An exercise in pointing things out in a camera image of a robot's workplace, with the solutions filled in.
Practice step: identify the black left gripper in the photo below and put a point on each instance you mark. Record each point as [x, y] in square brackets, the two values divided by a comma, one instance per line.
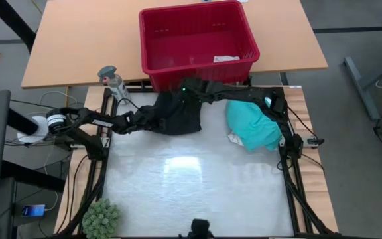
[144, 119]

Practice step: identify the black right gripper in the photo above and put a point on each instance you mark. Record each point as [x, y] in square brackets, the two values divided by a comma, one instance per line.
[194, 89]

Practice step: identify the black garment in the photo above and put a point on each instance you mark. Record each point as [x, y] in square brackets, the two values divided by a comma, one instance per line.
[181, 119]

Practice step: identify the small white cloth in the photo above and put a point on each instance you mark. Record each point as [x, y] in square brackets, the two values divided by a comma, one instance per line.
[225, 59]

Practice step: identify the white lace garment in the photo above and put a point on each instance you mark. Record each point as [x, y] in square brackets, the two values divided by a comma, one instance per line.
[235, 139]

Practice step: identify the teal garment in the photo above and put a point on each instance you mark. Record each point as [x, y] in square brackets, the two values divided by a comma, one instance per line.
[250, 126]

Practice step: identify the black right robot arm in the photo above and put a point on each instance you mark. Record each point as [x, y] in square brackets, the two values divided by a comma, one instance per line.
[250, 96]

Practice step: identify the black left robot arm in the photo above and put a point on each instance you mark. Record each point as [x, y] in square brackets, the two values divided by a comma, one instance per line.
[88, 121]

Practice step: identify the red plastic bin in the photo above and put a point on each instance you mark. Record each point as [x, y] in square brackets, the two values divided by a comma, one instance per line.
[197, 40]

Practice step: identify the clear spray bottle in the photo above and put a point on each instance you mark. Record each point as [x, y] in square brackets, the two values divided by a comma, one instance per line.
[118, 86]

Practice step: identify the light wooden desk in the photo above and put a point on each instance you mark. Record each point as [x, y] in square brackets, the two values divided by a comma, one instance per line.
[78, 40]

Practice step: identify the small green plant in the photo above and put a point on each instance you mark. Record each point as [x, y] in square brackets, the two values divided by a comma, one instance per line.
[101, 219]

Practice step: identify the unidentified black object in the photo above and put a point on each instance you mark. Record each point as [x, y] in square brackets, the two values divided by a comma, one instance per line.
[200, 229]

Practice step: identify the black phone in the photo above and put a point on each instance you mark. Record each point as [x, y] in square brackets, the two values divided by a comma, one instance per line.
[33, 210]

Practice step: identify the grey desk leg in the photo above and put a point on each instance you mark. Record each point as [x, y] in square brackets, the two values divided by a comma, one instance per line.
[356, 83]

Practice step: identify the black desk leg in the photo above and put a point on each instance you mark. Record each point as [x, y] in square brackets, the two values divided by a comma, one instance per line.
[12, 23]

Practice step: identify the grey metal bracket plate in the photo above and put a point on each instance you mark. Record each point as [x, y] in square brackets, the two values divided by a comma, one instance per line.
[281, 141]

